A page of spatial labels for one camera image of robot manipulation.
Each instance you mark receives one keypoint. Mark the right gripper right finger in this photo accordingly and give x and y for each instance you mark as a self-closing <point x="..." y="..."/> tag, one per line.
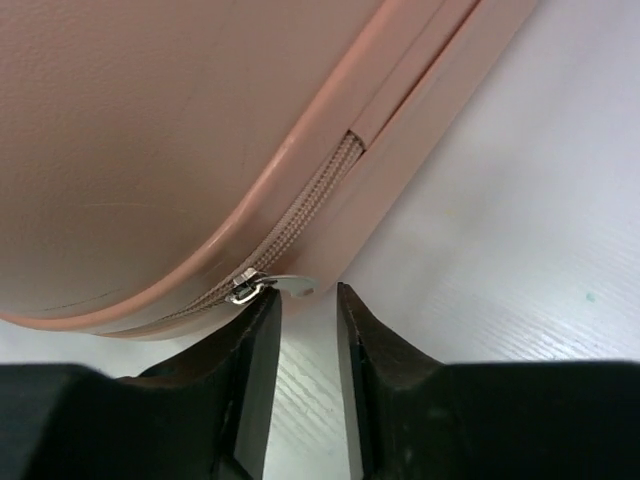
<point x="409" y="416"/>

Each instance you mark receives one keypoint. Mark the pink hard-shell suitcase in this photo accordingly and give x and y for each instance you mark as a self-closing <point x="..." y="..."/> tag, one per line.
<point x="164" y="162"/>

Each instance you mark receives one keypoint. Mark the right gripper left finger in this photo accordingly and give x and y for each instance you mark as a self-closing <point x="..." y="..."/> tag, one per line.
<point x="204" y="413"/>

